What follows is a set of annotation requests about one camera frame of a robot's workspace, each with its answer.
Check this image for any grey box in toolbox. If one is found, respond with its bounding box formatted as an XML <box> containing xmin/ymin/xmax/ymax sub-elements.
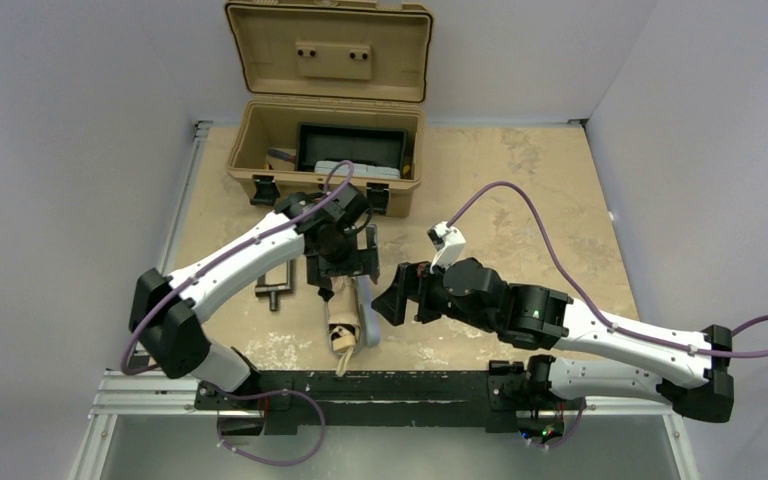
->
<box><xmin>314</xmin><ymin>160</ymin><xmax>402</xmax><ymax>180</ymax></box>

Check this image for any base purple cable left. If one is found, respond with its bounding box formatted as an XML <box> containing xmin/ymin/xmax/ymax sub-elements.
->
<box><xmin>215</xmin><ymin>388</ymin><xmax>328</xmax><ymax>467</ymax></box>

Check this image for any tan plastic toolbox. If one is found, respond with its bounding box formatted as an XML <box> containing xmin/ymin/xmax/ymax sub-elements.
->
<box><xmin>224</xmin><ymin>1</ymin><xmax>434</xmax><ymax>218</ymax></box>

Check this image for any black tray in toolbox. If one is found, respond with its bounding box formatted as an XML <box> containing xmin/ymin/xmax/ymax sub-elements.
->
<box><xmin>295</xmin><ymin>122</ymin><xmax>408</xmax><ymax>173</ymax></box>

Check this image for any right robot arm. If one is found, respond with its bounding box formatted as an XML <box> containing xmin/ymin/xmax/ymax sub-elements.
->
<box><xmin>371</xmin><ymin>258</ymin><xmax>735</xmax><ymax>423</ymax></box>

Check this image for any black base bar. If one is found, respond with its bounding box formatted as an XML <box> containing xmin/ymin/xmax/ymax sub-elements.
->
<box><xmin>193</xmin><ymin>360</ymin><xmax>588</xmax><ymax>437</ymax></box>

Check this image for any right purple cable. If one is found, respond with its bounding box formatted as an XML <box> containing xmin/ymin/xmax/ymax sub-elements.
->
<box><xmin>446</xmin><ymin>181</ymin><xmax>768</xmax><ymax>360</ymax></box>

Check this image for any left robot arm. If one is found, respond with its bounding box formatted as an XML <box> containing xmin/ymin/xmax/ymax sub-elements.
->
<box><xmin>125</xmin><ymin>184</ymin><xmax>379</xmax><ymax>392</ymax></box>

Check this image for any lilac zippered umbrella case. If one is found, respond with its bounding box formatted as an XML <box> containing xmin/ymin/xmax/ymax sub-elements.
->
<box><xmin>352</xmin><ymin>223</ymin><xmax>383</xmax><ymax>351</ymax></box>

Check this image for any beige umbrella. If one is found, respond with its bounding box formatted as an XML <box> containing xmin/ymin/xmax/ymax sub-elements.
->
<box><xmin>326</xmin><ymin>277</ymin><xmax>362</xmax><ymax>377</ymax></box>

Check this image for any black metal crank handle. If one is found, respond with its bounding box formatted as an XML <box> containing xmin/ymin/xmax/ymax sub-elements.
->
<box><xmin>254</xmin><ymin>260</ymin><xmax>296</xmax><ymax>313</ymax></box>

